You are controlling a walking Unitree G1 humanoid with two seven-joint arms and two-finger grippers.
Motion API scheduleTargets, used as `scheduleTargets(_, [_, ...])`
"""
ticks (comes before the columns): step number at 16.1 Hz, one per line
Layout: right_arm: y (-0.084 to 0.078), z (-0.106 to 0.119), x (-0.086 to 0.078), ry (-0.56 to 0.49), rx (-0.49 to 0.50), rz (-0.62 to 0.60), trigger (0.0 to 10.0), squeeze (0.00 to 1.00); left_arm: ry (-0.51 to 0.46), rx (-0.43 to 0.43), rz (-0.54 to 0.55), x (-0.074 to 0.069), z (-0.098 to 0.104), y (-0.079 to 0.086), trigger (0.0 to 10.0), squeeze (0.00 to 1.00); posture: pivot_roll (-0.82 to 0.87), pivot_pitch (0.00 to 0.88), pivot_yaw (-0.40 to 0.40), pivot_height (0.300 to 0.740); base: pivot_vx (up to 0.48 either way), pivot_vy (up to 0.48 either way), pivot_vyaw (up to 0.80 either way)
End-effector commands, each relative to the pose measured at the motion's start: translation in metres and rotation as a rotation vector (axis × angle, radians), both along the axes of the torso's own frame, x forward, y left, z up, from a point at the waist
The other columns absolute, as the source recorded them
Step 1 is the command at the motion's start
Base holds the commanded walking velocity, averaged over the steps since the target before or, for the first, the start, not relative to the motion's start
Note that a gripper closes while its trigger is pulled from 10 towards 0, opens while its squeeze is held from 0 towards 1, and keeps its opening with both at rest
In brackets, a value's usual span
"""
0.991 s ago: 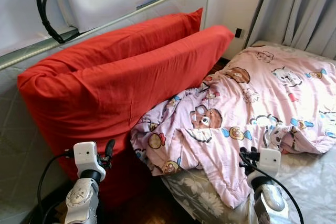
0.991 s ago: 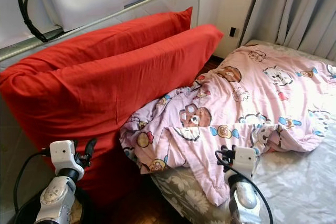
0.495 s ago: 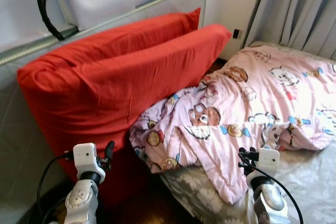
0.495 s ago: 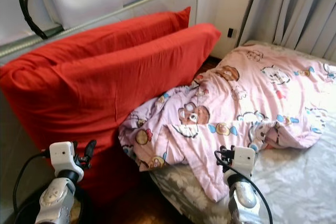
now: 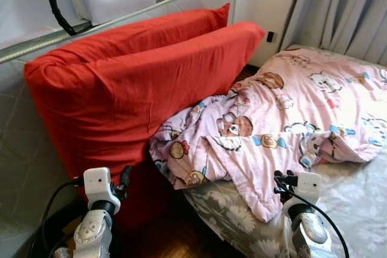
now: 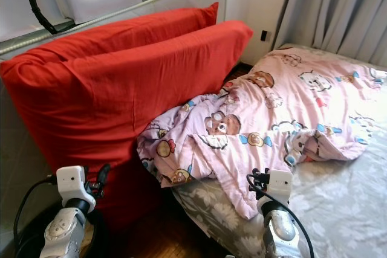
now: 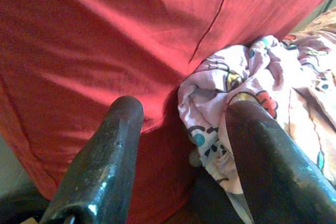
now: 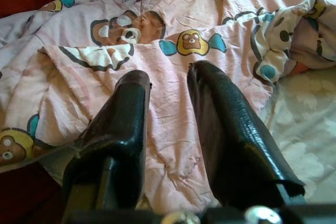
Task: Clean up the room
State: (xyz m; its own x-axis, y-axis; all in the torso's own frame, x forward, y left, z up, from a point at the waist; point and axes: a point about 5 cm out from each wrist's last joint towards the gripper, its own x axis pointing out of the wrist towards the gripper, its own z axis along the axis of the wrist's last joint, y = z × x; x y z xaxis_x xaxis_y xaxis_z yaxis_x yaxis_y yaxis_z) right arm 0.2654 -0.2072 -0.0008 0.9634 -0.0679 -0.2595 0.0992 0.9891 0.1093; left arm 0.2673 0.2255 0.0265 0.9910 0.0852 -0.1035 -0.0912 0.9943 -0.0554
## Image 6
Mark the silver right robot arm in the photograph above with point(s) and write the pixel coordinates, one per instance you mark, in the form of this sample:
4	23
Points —
278	234

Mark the grey quilted mattress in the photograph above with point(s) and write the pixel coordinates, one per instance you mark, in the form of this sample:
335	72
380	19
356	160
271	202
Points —
5	149

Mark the grey curtain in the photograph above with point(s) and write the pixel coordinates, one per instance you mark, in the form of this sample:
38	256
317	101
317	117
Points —
332	10

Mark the bed with grey floral sheet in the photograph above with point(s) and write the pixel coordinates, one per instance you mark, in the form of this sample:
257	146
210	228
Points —
344	209

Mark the thick red cushion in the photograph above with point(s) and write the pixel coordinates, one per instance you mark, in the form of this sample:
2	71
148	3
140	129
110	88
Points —
115	89

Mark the thin red cushion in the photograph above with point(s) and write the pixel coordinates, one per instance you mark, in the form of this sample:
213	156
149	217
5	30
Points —
157	21

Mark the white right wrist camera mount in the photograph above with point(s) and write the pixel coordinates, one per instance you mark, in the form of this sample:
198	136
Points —
281	184

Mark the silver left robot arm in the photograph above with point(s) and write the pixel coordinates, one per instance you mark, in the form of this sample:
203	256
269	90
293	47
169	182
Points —
63	237

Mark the pink cartoon print blanket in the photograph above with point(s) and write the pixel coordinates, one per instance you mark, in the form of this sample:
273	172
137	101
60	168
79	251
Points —
290	101

